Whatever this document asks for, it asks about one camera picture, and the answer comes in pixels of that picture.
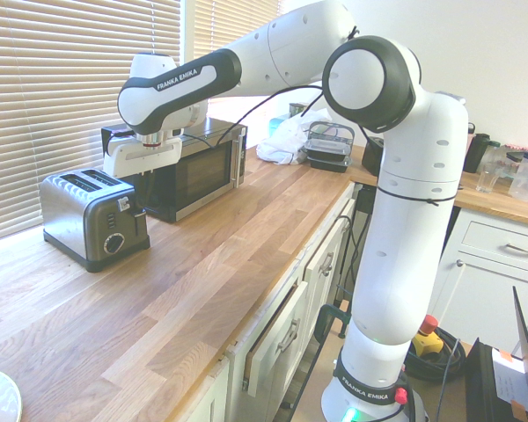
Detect teal plastic container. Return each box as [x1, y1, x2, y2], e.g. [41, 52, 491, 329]
[268, 114, 292, 138]

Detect black box appliance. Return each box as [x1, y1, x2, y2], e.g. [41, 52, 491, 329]
[361, 135, 386, 178]

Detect black coiled cables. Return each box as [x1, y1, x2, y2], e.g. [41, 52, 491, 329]
[403, 324, 468, 422]

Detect yellow emergency stop button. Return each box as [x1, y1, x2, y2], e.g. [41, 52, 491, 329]
[410, 313, 442, 358]

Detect stainless steel two-slot toaster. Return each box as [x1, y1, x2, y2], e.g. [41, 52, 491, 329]
[39, 168, 152, 274]

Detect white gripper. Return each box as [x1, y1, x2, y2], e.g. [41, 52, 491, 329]
[102, 135, 184, 214]

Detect black toaster dial knob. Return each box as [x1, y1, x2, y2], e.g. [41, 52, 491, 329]
[104, 233, 126, 256]

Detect black robot stand frame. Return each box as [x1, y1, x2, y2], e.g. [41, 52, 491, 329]
[281, 302, 353, 422]

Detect white plastic bag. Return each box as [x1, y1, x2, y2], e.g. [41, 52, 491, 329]
[255, 109, 332, 167]

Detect narrow beige window blinds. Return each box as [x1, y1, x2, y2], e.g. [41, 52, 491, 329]
[193, 0, 282, 62]

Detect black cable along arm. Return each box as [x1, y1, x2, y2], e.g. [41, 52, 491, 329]
[175, 24, 362, 149]

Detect white open drawer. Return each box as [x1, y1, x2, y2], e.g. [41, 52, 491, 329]
[242, 280, 310, 402]

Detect wide beige window blinds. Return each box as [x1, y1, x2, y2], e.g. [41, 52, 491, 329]
[0, 0, 182, 245]

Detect green clamp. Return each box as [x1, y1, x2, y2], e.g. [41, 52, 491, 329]
[313, 302, 352, 345]

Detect white plate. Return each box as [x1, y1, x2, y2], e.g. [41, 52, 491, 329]
[0, 366, 25, 422]

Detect stainless steel black microwave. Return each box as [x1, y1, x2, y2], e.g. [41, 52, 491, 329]
[100, 115, 250, 223]

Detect clear drinking glass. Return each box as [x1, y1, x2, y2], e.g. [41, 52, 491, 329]
[474, 161, 499, 195]

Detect black food container stack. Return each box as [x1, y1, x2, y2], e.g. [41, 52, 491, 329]
[299, 120, 357, 171]

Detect dark drinking bottle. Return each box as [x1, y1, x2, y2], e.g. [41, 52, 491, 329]
[463, 131, 492, 175]

